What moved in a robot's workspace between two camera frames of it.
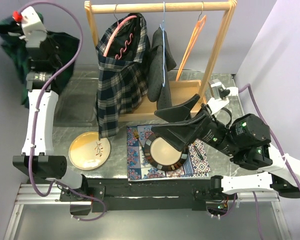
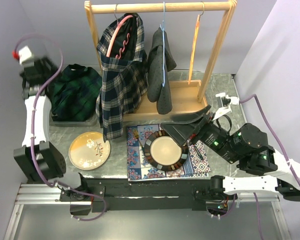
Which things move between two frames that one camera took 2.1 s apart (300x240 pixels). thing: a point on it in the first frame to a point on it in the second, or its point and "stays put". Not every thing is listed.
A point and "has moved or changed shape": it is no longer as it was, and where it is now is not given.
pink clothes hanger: x=117 y=56 has moved or changed shape
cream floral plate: x=87 y=152 stays put
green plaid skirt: x=63 y=49 to x=74 y=94
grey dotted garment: x=161 y=62 stays put
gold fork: x=136 y=135 stays put
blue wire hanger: x=163 y=29 stays put
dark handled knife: x=198 y=154 stays put
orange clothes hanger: x=199 y=26 has moved or changed shape
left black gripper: x=57 y=49 to x=52 y=71
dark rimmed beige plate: x=161 y=156 stays put
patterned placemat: x=196 y=165 stays put
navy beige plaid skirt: x=123 y=52 stays put
